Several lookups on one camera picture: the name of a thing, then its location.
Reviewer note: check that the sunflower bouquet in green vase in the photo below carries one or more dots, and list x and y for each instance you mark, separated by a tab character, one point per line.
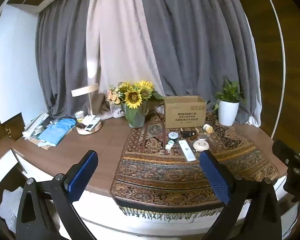
135	100

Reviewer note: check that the grey curtain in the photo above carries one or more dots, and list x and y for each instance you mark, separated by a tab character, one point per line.
62	55
197	42

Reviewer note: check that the blue cloth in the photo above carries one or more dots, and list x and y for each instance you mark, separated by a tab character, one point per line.
58	130

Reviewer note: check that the thin white pole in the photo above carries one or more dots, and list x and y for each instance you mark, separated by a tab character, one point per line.
280	55

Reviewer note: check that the round silver lid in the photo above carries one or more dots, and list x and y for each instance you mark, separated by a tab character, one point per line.
203	137

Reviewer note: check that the beige curtain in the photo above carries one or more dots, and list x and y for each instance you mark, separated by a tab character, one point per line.
120	42

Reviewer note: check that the long white remote control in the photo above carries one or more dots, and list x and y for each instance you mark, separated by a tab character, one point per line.
187	150

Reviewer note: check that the potted plant in white pot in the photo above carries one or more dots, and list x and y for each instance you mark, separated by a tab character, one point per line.
228	110

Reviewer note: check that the cardboard box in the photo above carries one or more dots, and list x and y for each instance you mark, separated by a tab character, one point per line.
183	113

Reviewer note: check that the small white figurine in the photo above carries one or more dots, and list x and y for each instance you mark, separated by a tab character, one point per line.
169	146

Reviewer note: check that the small black box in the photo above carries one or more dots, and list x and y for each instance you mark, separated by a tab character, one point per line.
188	133

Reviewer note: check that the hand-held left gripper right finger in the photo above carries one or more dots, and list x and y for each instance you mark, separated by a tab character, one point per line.
215	177

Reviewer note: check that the patterned table runner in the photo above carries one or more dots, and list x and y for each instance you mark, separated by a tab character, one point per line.
160	175

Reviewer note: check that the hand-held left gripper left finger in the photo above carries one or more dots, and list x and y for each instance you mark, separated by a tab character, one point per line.
82	177

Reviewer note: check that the small white remote control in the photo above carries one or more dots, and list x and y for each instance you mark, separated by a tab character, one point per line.
92	124

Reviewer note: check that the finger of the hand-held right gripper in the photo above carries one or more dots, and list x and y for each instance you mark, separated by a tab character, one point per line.
285	153

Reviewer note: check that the grey tape roll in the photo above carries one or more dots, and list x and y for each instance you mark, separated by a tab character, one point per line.
38	129

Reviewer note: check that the round metal tin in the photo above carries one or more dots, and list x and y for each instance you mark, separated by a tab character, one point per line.
173	136

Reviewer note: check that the round white device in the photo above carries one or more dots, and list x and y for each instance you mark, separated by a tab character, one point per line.
201	145

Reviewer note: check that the small jar with cream lid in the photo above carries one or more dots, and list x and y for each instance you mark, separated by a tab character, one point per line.
208	129

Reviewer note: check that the striped cloth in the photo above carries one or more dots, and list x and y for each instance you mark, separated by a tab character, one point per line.
11	205

